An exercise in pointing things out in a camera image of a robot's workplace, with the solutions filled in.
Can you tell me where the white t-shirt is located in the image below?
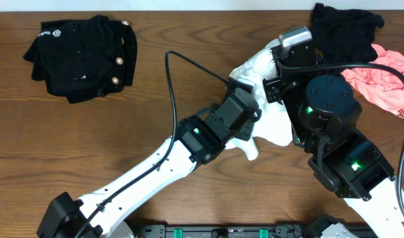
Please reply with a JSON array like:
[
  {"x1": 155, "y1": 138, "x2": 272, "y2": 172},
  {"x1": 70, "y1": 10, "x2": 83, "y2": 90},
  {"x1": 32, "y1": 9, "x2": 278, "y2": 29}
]
[{"x1": 225, "y1": 39, "x2": 292, "y2": 161}]

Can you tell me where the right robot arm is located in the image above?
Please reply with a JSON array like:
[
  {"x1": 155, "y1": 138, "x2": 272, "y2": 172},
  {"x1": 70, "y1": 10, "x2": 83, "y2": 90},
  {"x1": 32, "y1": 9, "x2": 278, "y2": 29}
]
[{"x1": 263, "y1": 40, "x2": 404, "y2": 237}]

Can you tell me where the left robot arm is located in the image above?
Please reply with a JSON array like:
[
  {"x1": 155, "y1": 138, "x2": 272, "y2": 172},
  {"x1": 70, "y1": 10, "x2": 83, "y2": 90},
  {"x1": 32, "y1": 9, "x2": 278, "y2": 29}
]
[{"x1": 36, "y1": 79, "x2": 261, "y2": 237}]

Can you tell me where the black crumpled garment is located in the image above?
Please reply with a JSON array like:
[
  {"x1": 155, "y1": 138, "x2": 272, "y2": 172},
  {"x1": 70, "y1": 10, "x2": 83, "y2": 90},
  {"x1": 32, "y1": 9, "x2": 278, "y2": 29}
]
[{"x1": 311, "y1": 3, "x2": 385, "y2": 63}]

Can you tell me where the pink crumpled garment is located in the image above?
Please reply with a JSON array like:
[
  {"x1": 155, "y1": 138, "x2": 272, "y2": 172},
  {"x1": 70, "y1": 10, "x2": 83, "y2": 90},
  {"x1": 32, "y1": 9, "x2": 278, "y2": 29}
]
[{"x1": 342, "y1": 44, "x2": 404, "y2": 119}]

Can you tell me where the black jacket with gold buttons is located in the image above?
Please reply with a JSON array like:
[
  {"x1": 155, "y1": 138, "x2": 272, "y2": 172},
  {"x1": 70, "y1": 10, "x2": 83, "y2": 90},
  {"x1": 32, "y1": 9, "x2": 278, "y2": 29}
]
[{"x1": 23, "y1": 15, "x2": 138, "y2": 104}]

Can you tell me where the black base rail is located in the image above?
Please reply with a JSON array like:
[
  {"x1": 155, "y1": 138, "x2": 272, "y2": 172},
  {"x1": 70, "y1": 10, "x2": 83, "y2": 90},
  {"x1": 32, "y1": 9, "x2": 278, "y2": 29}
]
[{"x1": 132, "y1": 223, "x2": 381, "y2": 238}]

